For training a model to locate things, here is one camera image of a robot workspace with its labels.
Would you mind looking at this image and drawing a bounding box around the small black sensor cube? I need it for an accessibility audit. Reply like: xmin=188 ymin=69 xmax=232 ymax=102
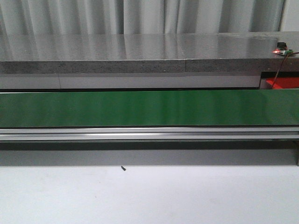
xmin=277 ymin=42 xmax=288 ymax=50

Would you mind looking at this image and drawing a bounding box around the aluminium conveyor frame rail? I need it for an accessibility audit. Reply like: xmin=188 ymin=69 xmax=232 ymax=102
xmin=0 ymin=126 xmax=299 ymax=167

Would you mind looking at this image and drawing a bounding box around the red black wire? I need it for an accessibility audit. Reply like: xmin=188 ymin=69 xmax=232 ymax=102
xmin=270 ymin=52 xmax=299 ymax=90

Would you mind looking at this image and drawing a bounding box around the red plastic tray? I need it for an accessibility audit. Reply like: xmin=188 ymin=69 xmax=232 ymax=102
xmin=266 ymin=77 xmax=299 ymax=89

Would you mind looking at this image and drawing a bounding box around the green conveyor belt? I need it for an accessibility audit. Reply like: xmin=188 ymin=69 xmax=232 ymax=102
xmin=0 ymin=89 xmax=299 ymax=128

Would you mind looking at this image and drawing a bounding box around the small green circuit board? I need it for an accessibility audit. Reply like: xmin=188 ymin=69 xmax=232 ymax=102
xmin=273 ymin=49 xmax=295 ymax=56

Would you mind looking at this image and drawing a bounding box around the grey stone counter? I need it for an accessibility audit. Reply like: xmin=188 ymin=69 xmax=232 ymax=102
xmin=0 ymin=32 xmax=299 ymax=74

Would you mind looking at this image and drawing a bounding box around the grey curtain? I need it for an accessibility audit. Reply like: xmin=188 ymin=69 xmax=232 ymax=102
xmin=0 ymin=0 xmax=285 ymax=35

